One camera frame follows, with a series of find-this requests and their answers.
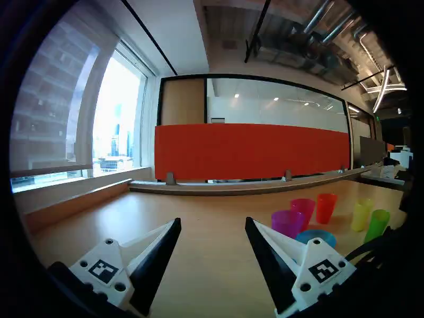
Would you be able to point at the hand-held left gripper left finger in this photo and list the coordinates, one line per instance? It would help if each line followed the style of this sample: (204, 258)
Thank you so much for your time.
(109, 261)

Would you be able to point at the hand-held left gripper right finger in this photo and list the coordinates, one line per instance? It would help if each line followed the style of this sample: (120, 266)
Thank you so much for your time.
(314, 265)

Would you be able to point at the blue plastic cup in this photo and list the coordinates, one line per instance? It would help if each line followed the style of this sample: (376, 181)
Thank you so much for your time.
(318, 237)

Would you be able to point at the purple plastic cup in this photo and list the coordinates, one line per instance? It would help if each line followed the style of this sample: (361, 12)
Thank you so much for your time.
(287, 224)

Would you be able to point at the pink plastic cup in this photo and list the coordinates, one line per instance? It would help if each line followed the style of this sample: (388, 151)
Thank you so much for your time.
(304, 209)

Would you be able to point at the red plastic cup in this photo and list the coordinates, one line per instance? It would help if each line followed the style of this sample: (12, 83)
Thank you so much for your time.
(326, 207)

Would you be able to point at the yellow plastic cup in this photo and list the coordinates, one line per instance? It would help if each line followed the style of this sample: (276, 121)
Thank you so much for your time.
(361, 215)

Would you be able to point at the green plastic cup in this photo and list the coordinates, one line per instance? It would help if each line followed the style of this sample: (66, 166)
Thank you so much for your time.
(377, 226)

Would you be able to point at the red desk screen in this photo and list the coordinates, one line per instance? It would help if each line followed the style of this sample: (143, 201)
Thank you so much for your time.
(251, 153)

